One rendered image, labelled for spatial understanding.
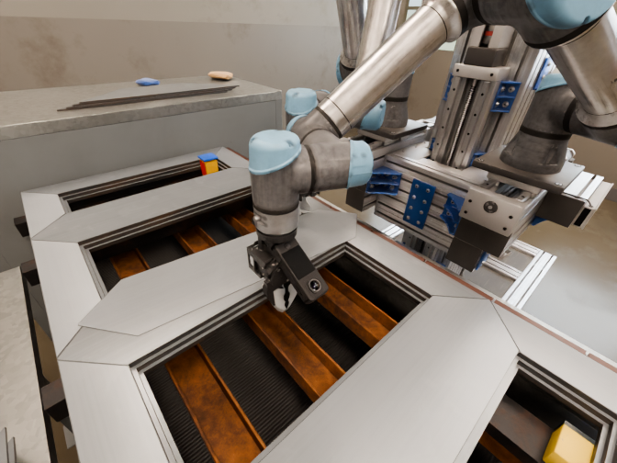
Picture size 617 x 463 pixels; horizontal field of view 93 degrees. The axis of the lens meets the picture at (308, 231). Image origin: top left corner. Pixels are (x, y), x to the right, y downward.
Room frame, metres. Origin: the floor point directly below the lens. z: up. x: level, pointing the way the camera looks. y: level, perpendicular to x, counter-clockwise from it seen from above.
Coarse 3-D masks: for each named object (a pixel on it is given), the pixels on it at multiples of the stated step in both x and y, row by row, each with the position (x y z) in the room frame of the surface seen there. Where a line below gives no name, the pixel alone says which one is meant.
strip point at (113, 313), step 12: (120, 288) 0.44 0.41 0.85; (108, 300) 0.41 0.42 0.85; (120, 300) 0.41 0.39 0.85; (96, 312) 0.37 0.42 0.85; (108, 312) 0.38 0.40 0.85; (120, 312) 0.38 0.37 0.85; (84, 324) 0.35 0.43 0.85; (96, 324) 0.35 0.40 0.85; (108, 324) 0.35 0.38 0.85; (120, 324) 0.35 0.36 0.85; (132, 324) 0.35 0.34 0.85
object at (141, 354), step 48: (96, 192) 0.90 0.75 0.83; (240, 192) 0.93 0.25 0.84; (96, 240) 0.62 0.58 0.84; (96, 336) 0.32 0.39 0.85; (144, 336) 0.33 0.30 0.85; (192, 336) 0.34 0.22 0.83; (144, 384) 0.25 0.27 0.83; (336, 384) 0.26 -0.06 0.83; (288, 432) 0.18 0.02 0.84; (480, 432) 0.20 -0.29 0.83
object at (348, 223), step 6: (324, 210) 0.81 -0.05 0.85; (330, 210) 0.81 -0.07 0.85; (330, 216) 0.77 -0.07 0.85; (336, 216) 0.78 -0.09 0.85; (342, 216) 0.78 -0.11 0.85; (348, 216) 0.78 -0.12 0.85; (336, 222) 0.74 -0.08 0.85; (342, 222) 0.74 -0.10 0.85; (348, 222) 0.74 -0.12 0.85; (354, 222) 0.74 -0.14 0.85; (348, 228) 0.71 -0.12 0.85; (354, 228) 0.71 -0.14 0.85; (354, 234) 0.68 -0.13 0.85
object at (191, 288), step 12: (168, 264) 0.53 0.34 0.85; (180, 264) 0.53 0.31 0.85; (192, 264) 0.53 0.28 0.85; (168, 276) 0.49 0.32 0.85; (180, 276) 0.49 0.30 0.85; (192, 276) 0.49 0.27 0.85; (204, 276) 0.49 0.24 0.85; (180, 288) 0.45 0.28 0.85; (192, 288) 0.45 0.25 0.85; (204, 288) 0.45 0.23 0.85; (180, 300) 0.42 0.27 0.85; (192, 300) 0.42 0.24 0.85; (204, 300) 0.42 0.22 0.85
